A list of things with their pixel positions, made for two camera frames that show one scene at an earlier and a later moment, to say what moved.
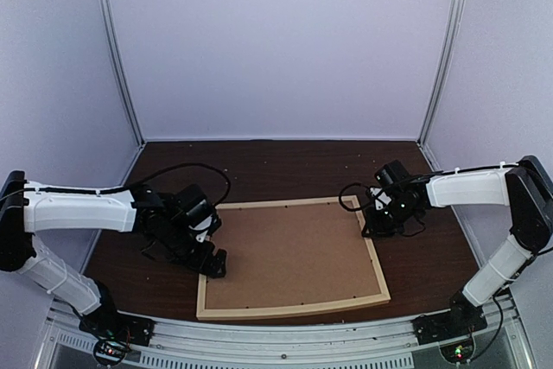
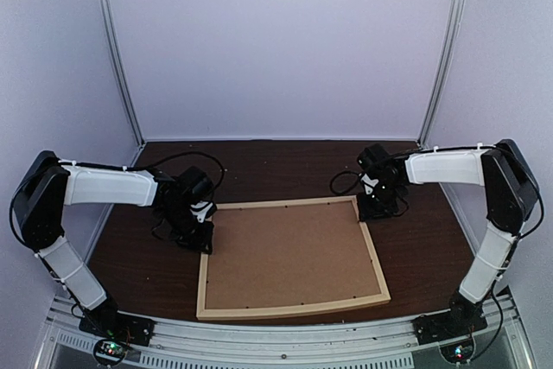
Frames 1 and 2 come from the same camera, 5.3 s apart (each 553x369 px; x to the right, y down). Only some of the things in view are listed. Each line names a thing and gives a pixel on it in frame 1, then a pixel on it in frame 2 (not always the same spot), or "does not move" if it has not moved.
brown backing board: [291, 253] does not move
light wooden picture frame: [384, 297] does not move
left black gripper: [199, 264] -> [200, 243]
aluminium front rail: [63, 342] does not move
